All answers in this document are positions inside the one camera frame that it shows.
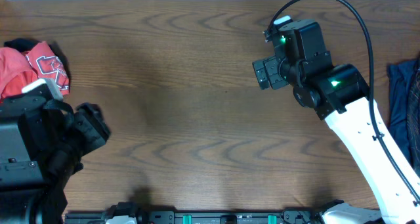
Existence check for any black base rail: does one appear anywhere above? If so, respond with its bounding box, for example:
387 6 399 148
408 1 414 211
64 202 315 224

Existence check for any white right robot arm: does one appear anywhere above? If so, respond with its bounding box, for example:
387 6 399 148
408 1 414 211
252 56 419 223

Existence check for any dark blue garment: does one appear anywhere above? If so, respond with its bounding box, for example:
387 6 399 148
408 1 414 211
387 59 419 168

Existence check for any red printed t-shirt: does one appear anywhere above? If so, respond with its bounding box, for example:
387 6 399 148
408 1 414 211
1 41 71 100

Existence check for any dark patterned garment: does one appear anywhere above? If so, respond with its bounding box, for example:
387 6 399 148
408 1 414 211
407 60 419 175

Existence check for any folded black polo shirt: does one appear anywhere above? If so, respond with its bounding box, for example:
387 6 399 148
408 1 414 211
3 38 39 53

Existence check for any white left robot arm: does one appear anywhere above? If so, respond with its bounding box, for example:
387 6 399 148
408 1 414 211
1 97 110 223

